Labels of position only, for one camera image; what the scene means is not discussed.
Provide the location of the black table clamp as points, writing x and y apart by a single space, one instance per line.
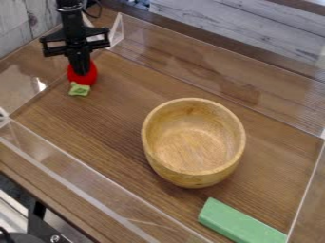
23 226

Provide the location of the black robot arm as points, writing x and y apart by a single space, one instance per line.
71 11

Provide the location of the wooden bowl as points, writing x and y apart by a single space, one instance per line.
193 139

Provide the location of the clear acrylic corner bracket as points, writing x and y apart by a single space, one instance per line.
116 34

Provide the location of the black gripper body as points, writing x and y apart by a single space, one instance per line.
56 44

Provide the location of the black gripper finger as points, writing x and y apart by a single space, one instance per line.
74 58
86 61

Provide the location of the clear acrylic tray wall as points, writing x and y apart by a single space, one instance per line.
72 149

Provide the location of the red plush strawberry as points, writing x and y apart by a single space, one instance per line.
80 83

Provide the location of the green rectangular block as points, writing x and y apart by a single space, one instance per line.
236 225

